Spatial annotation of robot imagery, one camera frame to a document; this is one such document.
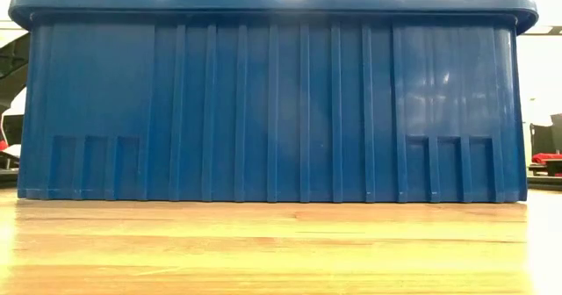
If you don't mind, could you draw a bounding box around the blue plastic bin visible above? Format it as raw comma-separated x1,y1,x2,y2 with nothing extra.
7,0,539,204

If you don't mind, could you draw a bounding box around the black box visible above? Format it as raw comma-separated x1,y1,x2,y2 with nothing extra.
0,113,25,147
529,113,562,155

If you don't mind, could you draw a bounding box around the red cloth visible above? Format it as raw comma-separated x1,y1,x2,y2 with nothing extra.
530,152,562,166

